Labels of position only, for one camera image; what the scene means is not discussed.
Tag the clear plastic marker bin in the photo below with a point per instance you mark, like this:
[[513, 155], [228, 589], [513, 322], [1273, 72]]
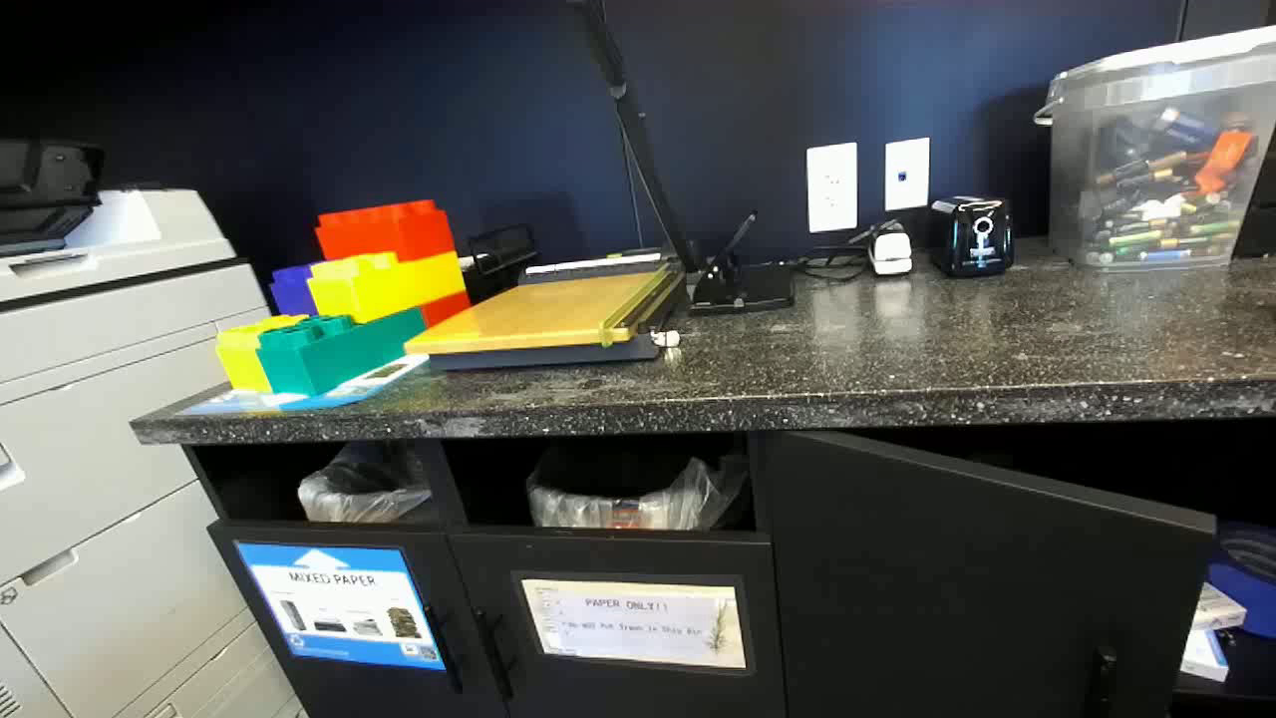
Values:
[[1153, 153]]

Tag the white paper label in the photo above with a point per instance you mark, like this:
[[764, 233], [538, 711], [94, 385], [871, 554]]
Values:
[[659, 625]]

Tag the purple toy block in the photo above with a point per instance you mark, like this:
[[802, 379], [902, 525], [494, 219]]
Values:
[[287, 288]]

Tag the white stapler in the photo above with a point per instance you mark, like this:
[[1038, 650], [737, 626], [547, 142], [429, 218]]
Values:
[[891, 247]]

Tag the right trash bag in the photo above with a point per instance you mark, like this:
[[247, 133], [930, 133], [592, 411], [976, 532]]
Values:
[[631, 489]]

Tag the blue recycling label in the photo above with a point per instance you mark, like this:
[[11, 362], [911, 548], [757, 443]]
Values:
[[342, 602]]

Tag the black hole punch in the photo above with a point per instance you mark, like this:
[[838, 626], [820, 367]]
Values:
[[494, 262]]

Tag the left trash bag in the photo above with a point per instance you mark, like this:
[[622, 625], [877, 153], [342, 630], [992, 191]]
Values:
[[364, 483]]

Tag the white papers in cabinet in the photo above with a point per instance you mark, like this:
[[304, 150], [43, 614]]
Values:
[[1210, 621]]

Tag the green toy block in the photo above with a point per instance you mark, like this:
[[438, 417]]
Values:
[[325, 347]]

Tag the yellow paper cutter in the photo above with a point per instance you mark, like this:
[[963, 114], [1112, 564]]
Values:
[[556, 323]]

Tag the trash bag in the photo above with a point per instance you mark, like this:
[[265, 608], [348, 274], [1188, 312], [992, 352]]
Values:
[[364, 483], [631, 489]]

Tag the lime yellow toy block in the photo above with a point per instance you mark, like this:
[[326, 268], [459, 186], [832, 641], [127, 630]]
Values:
[[237, 352]]

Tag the white outlet plate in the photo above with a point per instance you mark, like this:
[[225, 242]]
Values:
[[906, 174]]

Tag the open black cabinet door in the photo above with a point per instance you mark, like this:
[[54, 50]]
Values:
[[915, 584]]

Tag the orange toy block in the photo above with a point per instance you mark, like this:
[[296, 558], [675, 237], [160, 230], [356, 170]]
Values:
[[406, 230]]

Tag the white light switch plate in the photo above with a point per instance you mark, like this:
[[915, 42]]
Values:
[[832, 190]]

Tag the grey office printer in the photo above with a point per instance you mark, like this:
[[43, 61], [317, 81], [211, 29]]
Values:
[[112, 598]]

